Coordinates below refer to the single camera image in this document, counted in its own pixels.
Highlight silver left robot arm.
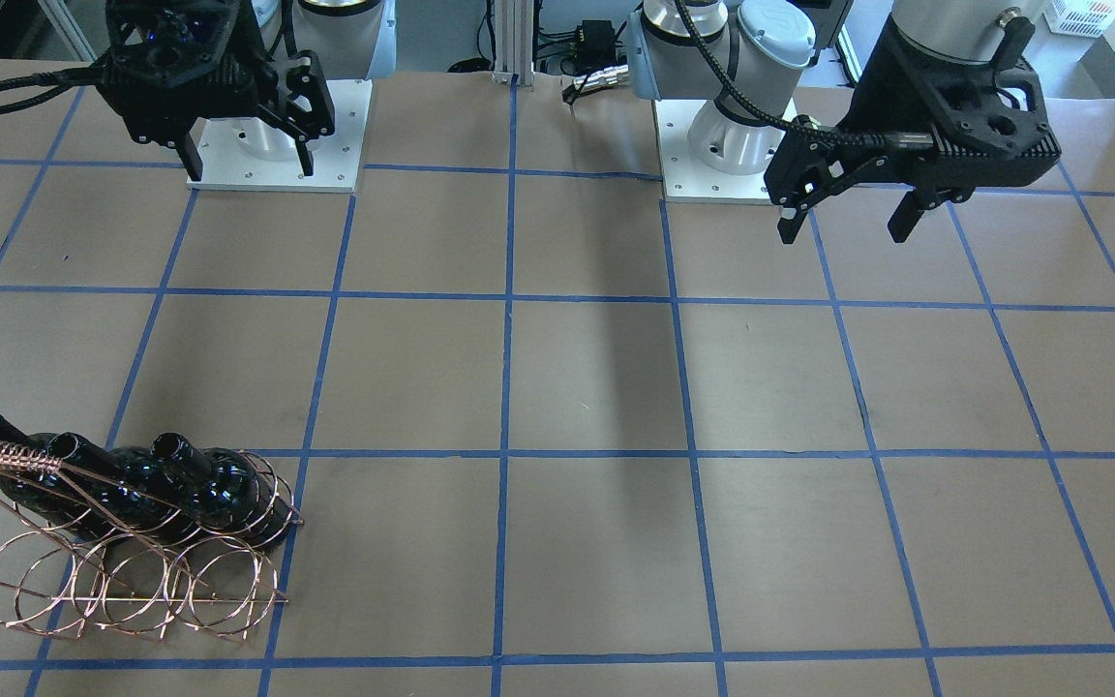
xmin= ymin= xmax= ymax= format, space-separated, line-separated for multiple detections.
xmin=626 ymin=1 xmax=1061 ymax=244

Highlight aluminium frame post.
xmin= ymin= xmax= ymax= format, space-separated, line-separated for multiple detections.
xmin=489 ymin=0 xmax=535 ymax=89

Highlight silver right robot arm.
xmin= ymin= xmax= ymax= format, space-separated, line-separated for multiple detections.
xmin=94 ymin=1 xmax=397 ymax=194

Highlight dark bottle in basket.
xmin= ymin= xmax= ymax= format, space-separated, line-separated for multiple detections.
xmin=0 ymin=413 xmax=114 ymax=542
xmin=151 ymin=432 xmax=292 ymax=553

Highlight dark glass wine bottle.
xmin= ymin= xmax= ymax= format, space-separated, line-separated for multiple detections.
xmin=45 ymin=432 xmax=202 ymax=546

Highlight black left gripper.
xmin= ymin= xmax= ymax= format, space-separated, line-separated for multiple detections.
xmin=765 ymin=19 xmax=1061 ymax=244

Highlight copper wire wine basket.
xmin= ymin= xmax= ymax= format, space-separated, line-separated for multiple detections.
xmin=0 ymin=441 xmax=288 ymax=641

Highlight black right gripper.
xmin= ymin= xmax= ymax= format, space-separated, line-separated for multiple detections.
xmin=94 ymin=1 xmax=336 ymax=184

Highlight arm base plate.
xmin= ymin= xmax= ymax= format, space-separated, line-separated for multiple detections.
xmin=187 ymin=80 xmax=375 ymax=195
xmin=653 ymin=99 xmax=784 ymax=204

